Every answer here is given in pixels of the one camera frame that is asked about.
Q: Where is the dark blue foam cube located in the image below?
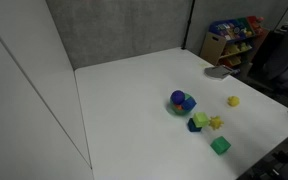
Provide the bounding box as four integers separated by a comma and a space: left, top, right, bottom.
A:
187, 117, 203, 133

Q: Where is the yellow-green foam cube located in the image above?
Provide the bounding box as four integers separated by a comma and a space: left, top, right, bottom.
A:
192, 111, 211, 128

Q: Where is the green foam cube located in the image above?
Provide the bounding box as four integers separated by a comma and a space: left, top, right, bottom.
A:
210, 135, 232, 156

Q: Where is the blue spiky ball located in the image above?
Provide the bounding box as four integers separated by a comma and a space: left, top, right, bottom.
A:
170, 89, 186, 105

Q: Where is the green plastic bowl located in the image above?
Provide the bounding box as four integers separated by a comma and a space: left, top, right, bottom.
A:
168, 94, 197, 117

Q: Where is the grey flat object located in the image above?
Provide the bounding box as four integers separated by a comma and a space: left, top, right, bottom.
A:
203, 65, 233, 81

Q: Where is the black vertical pole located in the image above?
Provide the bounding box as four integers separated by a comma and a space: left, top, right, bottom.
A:
181, 0, 197, 51

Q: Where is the yellow spiky toy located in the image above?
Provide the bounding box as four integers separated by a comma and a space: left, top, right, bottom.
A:
208, 115, 225, 131

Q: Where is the wooden toy shelf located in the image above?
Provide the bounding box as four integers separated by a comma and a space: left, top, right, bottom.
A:
199, 15, 271, 69

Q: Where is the yellow bear toy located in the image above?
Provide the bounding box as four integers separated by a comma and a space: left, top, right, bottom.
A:
227, 95, 241, 108

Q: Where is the yellow storage bin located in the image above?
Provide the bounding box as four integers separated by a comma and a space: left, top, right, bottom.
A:
224, 41, 253, 57

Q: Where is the blue storage bin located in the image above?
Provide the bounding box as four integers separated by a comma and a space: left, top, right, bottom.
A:
208, 19, 249, 42

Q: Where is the red storage bin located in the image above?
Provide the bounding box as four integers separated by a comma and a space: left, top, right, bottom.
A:
246, 15, 266, 35

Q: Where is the dark office chair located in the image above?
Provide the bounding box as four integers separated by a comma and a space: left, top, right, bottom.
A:
250, 15, 288, 92

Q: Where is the black equipment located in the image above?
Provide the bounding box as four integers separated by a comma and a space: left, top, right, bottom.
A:
240, 124, 288, 180

